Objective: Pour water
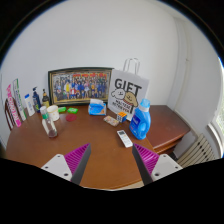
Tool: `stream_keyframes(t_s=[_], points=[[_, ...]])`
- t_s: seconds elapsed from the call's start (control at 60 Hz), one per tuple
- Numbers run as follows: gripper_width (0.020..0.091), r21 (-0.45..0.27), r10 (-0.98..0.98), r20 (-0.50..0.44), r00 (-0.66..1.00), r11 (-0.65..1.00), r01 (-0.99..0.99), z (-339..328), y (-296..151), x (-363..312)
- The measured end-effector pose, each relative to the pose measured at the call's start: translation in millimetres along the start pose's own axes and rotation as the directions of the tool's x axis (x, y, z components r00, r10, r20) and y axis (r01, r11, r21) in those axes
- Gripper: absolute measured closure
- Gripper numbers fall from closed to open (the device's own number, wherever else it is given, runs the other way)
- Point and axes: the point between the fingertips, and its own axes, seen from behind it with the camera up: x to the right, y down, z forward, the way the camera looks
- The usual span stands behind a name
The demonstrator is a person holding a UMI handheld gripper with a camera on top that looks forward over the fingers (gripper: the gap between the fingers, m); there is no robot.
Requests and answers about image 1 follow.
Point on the dark blue pump bottle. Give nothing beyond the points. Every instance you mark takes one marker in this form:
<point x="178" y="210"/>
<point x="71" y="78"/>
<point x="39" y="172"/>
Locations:
<point x="36" y="101"/>

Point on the white blue-capped lotion bottle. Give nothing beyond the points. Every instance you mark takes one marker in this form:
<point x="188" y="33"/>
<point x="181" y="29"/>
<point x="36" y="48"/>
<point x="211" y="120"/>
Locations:
<point x="30" y="106"/>

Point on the white remote control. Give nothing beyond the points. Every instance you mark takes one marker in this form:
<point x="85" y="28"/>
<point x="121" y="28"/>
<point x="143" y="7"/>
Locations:
<point x="124" y="138"/>

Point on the brown wooden side cabinet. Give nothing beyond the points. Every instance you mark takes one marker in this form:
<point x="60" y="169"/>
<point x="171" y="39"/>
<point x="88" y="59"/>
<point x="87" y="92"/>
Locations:
<point x="166" y="126"/>

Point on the dark framed group photo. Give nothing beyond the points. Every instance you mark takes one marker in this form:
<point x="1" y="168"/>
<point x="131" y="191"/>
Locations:
<point x="80" y="86"/>

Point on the small green box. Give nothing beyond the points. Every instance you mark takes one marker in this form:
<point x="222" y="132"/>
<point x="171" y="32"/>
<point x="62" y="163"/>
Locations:
<point x="62" y="109"/>
<point x="72" y="110"/>

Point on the flat round red coaster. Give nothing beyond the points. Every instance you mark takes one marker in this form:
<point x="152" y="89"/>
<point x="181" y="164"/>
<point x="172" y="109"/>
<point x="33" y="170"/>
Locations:
<point x="71" y="117"/>

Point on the clear green-labelled drink bottle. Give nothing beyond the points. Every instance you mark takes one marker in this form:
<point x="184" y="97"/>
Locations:
<point x="49" y="126"/>

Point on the white radiator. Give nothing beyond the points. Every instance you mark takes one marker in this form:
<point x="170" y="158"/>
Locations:
<point x="198" y="151"/>

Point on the long white green box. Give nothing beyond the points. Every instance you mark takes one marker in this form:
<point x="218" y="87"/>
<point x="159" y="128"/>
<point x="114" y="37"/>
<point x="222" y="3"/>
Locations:
<point x="20" y="100"/>

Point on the blue detergent bottle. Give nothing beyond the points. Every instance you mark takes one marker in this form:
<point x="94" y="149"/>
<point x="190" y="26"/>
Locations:
<point x="140" y="123"/>

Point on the long pink printed box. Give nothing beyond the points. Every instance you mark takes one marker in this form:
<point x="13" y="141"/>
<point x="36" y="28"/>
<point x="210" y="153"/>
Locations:
<point x="14" y="108"/>

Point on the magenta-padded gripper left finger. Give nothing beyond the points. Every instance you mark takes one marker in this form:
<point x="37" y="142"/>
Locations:
<point x="77" y="159"/>

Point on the white yellow-rimmed cup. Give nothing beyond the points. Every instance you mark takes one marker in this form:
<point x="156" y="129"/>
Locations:
<point x="53" y="113"/>

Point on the small patterned snack packet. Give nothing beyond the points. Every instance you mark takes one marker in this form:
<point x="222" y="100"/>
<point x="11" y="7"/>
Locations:
<point x="111" y="120"/>

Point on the blue tissue pack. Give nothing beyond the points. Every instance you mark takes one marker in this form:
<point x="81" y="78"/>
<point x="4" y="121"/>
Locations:
<point x="97" y="108"/>

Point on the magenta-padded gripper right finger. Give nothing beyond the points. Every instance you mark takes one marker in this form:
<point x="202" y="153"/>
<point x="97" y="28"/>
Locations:
<point x="146" y="159"/>

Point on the yellow brown pump bottle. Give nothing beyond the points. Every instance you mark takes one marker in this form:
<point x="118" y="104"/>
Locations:
<point x="45" y="100"/>

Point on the white printed paper gift bag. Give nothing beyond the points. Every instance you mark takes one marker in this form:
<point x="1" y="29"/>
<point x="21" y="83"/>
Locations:
<point x="128" y="93"/>

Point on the dark wooden chair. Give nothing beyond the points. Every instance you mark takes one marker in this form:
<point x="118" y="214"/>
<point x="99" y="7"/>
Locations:
<point x="9" y="116"/>

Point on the colourful puzzle cube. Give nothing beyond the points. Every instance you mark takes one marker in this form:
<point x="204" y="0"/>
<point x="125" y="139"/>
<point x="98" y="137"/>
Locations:
<point x="121" y="117"/>

